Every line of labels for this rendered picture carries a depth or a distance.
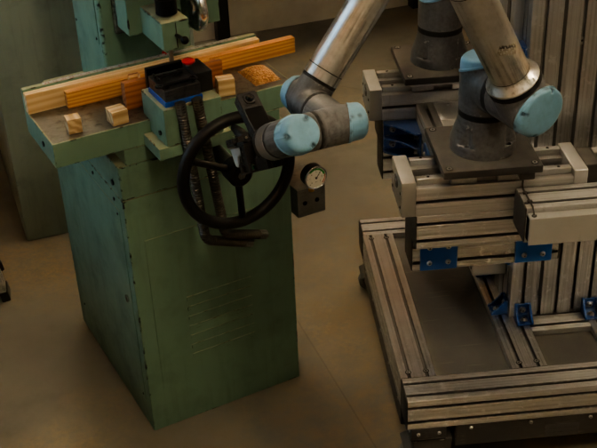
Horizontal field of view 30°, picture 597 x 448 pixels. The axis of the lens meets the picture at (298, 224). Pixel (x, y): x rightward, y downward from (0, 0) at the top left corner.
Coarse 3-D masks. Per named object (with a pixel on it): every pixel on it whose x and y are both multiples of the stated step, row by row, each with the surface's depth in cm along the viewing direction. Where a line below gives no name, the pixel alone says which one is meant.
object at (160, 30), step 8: (144, 8) 265; (152, 8) 265; (144, 16) 265; (152, 16) 261; (160, 16) 260; (168, 16) 260; (176, 16) 260; (184, 16) 260; (144, 24) 267; (152, 24) 262; (160, 24) 257; (168, 24) 257; (176, 24) 258; (184, 24) 259; (144, 32) 269; (152, 32) 263; (160, 32) 258; (168, 32) 258; (176, 32) 259; (184, 32) 260; (152, 40) 265; (160, 40) 260; (168, 40) 259; (176, 40) 260; (168, 48) 260; (176, 48) 261
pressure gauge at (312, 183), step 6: (306, 168) 275; (312, 168) 274; (318, 168) 275; (300, 174) 276; (306, 174) 274; (312, 174) 275; (324, 174) 277; (306, 180) 275; (312, 180) 276; (318, 180) 277; (324, 180) 277; (306, 186) 275; (312, 186) 276; (318, 186) 277
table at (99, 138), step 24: (120, 96) 264; (264, 96) 265; (48, 120) 254; (96, 120) 253; (144, 120) 253; (48, 144) 247; (72, 144) 246; (96, 144) 249; (120, 144) 252; (144, 144) 255; (216, 144) 253
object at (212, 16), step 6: (180, 0) 282; (186, 0) 279; (210, 0) 282; (216, 0) 283; (186, 6) 280; (210, 6) 283; (216, 6) 284; (186, 12) 281; (210, 12) 284; (216, 12) 285; (210, 18) 284; (216, 18) 285
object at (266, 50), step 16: (240, 48) 276; (256, 48) 276; (272, 48) 278; (288, 48) 281; (224, 64) 274; (240, 64) 276; (112, 80) 262; (80, 96) 259; (96, 96) 261; (112, 96) 263
